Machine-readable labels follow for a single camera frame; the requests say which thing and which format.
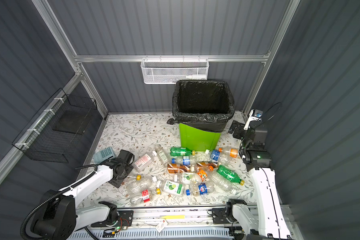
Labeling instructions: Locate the clear bottle pink label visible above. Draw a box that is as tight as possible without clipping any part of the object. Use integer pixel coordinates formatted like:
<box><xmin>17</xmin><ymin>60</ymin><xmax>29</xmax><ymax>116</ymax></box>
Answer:
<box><xmin>132</xmin><ymin>151</ymin><xmax>157</xmax><ymax>173</ymax></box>

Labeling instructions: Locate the clear bottle red label front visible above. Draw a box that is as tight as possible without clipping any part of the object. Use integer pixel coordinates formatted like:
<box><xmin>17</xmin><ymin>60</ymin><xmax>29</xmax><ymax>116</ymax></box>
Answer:
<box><xmin>130</xmin><ymin>188</ymin><xmax>162</xmax><ymax>206</ymax></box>

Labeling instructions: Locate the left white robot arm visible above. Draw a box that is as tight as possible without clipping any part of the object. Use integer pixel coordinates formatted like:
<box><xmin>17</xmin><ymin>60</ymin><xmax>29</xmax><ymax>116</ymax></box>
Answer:
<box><xmin>20</xmin><ymin>150</ymin><xmax>135</xmax><ymax>240</ymax></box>

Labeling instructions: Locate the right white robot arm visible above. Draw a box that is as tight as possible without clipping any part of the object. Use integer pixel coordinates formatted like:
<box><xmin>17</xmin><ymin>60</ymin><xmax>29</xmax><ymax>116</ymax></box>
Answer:
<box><xmin>228</xmin><ymin>121</ymin><xmax>292</xmax><ymax>240</ymax></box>

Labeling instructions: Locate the blue label bottle near bin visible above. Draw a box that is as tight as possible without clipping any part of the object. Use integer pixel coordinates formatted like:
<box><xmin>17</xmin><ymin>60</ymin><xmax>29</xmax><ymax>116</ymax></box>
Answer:
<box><xmin>205</xmin><ymin>150</ymin><xmax>224</xmax><ymax>163</ymax></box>

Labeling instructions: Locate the green bin with black liner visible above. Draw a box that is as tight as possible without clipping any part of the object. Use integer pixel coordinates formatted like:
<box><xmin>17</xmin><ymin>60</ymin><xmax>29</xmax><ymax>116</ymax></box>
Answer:
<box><xmin>167</xmin><ymin>80</ymin><xmax>235</xmax><ymax>152</ymax></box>

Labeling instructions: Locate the green bottle near bin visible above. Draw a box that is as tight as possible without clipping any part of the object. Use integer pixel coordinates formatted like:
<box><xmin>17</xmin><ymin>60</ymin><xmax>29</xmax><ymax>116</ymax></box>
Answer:
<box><xmin>170</xmin><ymin>147</ymin><xmax>196</xmax><ymax>157</ymax></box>

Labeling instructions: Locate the orange label clear bottle right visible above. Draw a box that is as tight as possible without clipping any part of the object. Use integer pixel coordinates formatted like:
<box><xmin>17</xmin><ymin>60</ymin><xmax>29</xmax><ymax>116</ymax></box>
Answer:
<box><xmin>218</xmin><ymin>147</ymin><xmax>240</xmax><ymax>158</ymax></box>

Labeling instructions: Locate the clear bottle green-white label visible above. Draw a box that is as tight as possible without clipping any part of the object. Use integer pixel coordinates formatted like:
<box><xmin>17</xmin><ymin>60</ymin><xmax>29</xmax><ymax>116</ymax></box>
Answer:
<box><xmin>155</xmin><ymin>145</ymin><xmax>170</xmax><ymax>166</ymax></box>

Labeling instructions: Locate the green bottle right side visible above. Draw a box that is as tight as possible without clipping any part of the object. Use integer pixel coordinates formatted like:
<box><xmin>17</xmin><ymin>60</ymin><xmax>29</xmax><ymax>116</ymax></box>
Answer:
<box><xmin>217</xmin><ymin>165</ymin><xmax>245</xmax><ymax>186</ymax></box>

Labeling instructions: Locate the brown tea bottle right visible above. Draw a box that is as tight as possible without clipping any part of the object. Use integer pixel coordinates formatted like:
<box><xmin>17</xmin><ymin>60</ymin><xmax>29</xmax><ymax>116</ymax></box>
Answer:
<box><xmin>196</xmin><ymin>162</ymin><xmax>219</xmax><ymax>172</ymax></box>

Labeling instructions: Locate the brown tea bottle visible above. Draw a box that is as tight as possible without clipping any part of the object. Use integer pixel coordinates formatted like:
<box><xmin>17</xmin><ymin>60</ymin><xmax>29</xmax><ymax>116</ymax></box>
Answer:
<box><xmin>167</xmin><ymin>164</ymin><xmax>191</xmax><ymax>174</ymax></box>
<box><xmin>196</xmin><ymin>162</ymin><xmax>219</xmax><ymax>172</ymax></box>

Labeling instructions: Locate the brown tea bottle left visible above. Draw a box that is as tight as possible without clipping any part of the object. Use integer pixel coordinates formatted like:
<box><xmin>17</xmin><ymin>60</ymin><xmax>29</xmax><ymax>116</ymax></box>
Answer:
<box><xmin>167</xmin><ymin>164</ymin><xmax>191</xmax><ymax>174</ymax></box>

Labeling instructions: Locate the lime label bottle lower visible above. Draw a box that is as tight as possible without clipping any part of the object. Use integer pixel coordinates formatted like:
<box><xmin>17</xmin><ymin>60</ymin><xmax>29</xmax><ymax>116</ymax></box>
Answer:
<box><xmin>156</xmin><ymin>180</ymin><xmax>185</xmax><ymax>197</ymax></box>

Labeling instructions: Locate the lime label bottle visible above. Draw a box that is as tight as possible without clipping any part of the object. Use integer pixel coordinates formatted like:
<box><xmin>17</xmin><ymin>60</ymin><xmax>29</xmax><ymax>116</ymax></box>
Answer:
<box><xmin>174</xmin><ymin>173</ymin><xmax>201</xmax><ymax>185</ymax></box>
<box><xmin>156</xmin><ymin>180</ymin><xmax>185</xmax><ymax>197</ymax></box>

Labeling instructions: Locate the large clear bottle right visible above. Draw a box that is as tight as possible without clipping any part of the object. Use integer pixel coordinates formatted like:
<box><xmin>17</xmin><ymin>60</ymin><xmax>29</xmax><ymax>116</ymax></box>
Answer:
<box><xmin>209</xmin><ymin>172</ymin><xmax>237</xmax><ymax>195</ymax></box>

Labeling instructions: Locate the clear bottle blue label centre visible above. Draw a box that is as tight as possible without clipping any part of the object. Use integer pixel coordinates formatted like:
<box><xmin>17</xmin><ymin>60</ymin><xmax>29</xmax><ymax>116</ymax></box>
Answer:
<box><xmin>170</xmin><ymin>156</ymin><xmax>197</xmax><ymax>166</ymax></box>

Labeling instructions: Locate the blue label bottle front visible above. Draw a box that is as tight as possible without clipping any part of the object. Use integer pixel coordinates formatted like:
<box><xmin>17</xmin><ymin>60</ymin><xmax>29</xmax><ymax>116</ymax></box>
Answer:
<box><xmin>186</xmin><ymin>183</ymin><xmax>215</xmax><ymax>196</ymax></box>

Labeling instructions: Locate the lime label bottle upper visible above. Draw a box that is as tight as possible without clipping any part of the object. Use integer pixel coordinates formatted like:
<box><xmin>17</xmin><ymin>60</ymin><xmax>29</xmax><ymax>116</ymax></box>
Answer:
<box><xmin>174</xmin><ymin>173</ymin><xmax>201</xmax><ymax>185</ymax></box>

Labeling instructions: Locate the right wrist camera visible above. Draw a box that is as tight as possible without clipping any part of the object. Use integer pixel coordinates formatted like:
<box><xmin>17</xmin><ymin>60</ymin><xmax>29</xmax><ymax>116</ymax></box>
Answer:
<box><xmin>244</xmin><ymin>109</ymin><xmax>263</xmax><ymax>131</ymax></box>

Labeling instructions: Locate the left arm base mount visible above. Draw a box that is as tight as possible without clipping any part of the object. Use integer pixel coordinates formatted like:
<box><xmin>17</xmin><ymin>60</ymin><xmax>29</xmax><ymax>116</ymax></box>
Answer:
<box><xmin>91</xmin><ymin>211</ymin><xmax>134</xmax><ymax>228</ymax></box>

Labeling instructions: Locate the yellow marker on rail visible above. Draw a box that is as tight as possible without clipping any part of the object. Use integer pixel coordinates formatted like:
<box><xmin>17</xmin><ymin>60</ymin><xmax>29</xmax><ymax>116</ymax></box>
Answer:
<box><xmin>160</xmin><ymin>215</ymin><xmax>185</xmax><ymax>220</ymax></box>

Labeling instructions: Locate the white tag on rail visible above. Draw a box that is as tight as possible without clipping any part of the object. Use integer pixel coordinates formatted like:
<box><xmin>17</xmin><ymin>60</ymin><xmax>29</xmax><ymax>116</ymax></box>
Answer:
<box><xmin>156</xmin><ymin>219</ymin><xmax>168</xmax><ymax>233</ymax></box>

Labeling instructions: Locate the black wire wall basket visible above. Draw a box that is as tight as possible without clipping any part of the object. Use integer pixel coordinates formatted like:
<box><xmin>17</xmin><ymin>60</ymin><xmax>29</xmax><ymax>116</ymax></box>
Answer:
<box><xmin>12</xmin><ymin>89</ymin><xmax>98</xmax><ymax>163</ymax></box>

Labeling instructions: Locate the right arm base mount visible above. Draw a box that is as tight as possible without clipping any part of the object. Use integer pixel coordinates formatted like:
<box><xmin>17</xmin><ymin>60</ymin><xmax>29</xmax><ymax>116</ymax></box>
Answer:
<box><xmin>207</xmin><ymin>208</ymin><xmax>236</xmax><ymax>225</ymax></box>

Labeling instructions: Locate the white wire wall basket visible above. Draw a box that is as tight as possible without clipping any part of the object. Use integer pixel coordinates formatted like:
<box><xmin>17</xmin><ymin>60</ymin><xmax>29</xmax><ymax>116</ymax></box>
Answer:
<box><xmin>141</xmin><ymin>58</ymin><xmax>210</xmax><ymax>85</ymax></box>

